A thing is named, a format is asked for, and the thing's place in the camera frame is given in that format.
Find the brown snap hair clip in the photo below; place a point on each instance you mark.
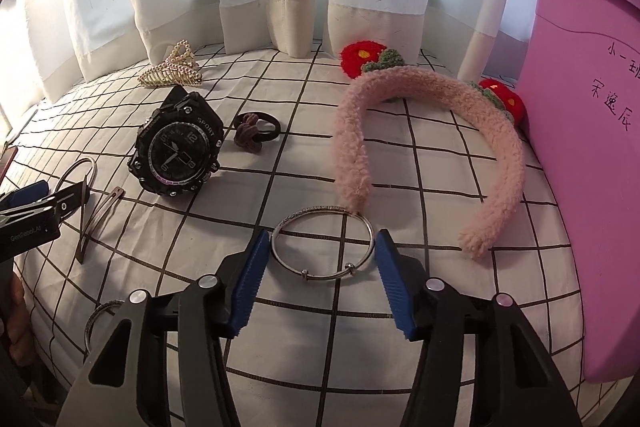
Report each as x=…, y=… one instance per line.
x=102, y=214

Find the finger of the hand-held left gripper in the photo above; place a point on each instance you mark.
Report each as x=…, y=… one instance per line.
x=67, y=202
x=27, y=194

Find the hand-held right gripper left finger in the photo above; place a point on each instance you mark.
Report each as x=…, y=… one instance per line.
x=250, y=277

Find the pink plastic bin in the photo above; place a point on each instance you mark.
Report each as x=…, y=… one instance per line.
x=580, y=157

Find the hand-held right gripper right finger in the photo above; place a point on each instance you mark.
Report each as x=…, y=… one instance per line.
x=392, y=282

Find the dark red flat object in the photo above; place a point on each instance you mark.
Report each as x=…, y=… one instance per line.
x=7, y=163

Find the pearl hair claw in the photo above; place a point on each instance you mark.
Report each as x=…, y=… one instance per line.
x=167, y=74

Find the pink fluffy headband red flowers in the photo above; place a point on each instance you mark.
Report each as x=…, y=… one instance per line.
x=350, y=142

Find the textured silver bangle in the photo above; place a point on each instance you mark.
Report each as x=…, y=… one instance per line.
x=95, y=314

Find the person's left hand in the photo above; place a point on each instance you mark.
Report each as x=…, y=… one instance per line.
x=19, y=322

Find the black sport wristwatch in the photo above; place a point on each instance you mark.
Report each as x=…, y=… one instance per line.
x=172, y=149

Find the thin metal hoop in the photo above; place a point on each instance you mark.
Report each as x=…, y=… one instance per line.
x=75, y=166

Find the thin silver bangle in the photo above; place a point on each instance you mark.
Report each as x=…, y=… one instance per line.
x=287, y=221

